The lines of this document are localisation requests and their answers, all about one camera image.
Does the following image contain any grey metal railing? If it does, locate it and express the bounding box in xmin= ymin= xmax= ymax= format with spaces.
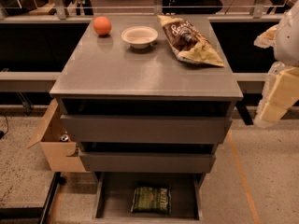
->
xmin=0 ymin=72 xmax=267 ymax=93

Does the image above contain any grey drawer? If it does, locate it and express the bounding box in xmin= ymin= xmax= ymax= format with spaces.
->
xmin=93 ymin=173 xmax=203 ymax=224
xmin=79 ymin=142 xmax=216 ymax=174
xmin=60 ymin=98 xmax=234 ymax=144

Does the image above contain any orange fruit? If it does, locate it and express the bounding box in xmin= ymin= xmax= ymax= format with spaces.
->
xmin=93 ymin=17 xmax=112 ymax=35

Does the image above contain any grey middle drawer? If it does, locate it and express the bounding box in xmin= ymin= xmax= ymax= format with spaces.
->
xmin=79 ymin=142 xmax=216 ymax=174

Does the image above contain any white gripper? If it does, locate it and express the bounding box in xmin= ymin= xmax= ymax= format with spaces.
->
xmin=254 ymin=1 xmax=299 ymax=128

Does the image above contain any grey top drawer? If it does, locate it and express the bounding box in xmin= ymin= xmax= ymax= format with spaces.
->
xmin=60 ymin=98 xmax=234 ymax=144

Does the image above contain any soda can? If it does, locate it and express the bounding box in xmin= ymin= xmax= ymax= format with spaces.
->
xmin=60 ymin=134 xmax=70 ymax=142

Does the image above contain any brown chip bag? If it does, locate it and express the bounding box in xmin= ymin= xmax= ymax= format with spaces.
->
xmin=158 ymin=15 xmax=224 ymax=67

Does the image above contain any green jalapeno chip bag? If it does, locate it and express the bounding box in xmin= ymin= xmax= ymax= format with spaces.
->
xmin=131 ymin=185 xmax=172 ymax=215

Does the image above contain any black office chair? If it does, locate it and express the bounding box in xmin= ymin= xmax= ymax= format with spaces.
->
xmin=162 ymin=0 xmax=222 ymax=14

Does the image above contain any cardboard box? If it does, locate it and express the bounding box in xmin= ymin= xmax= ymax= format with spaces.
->
xmin=27 ymin=99 xmax=86 ymax=173

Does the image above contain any white paper bowl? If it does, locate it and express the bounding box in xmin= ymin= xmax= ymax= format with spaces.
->
xmin=121 ymin=26 xmax=158 ymax=49

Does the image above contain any clear sanitizer bottle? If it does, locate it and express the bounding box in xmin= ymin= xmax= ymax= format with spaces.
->
xmin=263 ymin=62 xmax=285 ymax=102

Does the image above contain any grey drawer cabinet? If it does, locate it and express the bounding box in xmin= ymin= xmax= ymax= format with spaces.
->
xmin=50 ymin=14 xmax=244 ymax=185

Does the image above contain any grey bottom drawer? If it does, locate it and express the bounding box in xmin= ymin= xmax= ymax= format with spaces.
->
xmin=93 ymin=173 xmax=203 ymax=224

